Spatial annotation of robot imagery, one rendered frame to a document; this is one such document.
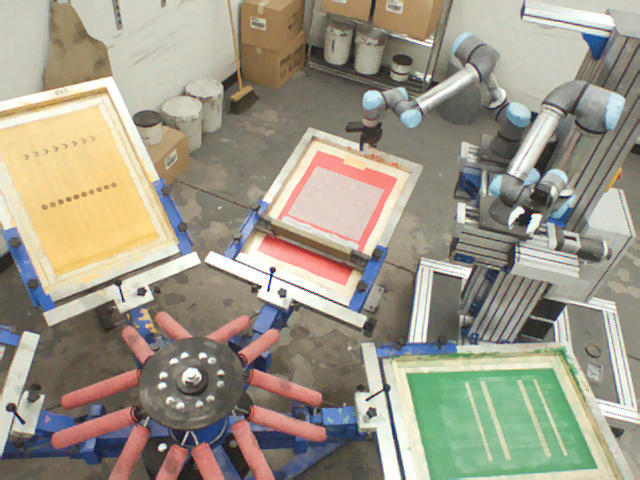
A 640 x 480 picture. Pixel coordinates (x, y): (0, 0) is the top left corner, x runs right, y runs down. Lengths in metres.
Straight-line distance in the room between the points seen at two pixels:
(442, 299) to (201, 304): 1.50
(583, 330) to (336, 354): 1.51
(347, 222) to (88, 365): 1.74
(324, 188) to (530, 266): 0.95
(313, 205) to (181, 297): 1.39
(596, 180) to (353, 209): 1.02
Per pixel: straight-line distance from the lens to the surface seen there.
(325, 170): 2.49
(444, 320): 3.27
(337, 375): 3.16
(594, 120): 2.04
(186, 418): 1.57
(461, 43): 2.44
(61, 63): 3.63
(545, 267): 2.38
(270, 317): 2.03
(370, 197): 2.41
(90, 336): 3.41
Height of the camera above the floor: 2.70
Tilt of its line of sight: 45 degrees down
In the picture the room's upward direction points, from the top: 8 degrees clockwise
